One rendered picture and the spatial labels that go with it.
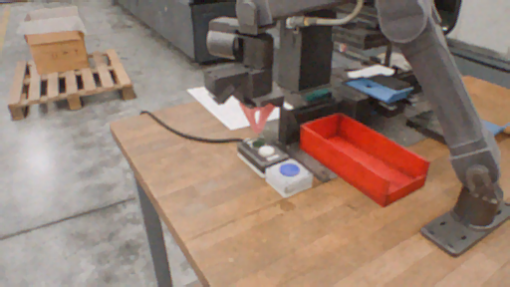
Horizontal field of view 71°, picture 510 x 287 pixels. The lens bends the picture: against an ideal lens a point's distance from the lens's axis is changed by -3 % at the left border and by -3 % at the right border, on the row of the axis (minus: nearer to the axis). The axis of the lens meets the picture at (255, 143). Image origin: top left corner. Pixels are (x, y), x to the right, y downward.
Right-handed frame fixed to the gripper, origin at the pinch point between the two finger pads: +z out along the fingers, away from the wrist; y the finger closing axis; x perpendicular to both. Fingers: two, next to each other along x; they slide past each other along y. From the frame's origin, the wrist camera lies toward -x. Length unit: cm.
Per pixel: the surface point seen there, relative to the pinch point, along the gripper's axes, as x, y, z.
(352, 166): 10.1, 18.1, 2.5
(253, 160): -3.3, 3.8, 4.6
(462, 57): 96, -11, 3
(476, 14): 99, -12, -12
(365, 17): 32.0, -3.6, -19.0
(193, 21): 116, -299, 51
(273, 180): -3.3, 11.0, 5.1
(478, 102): 59, 16, 1
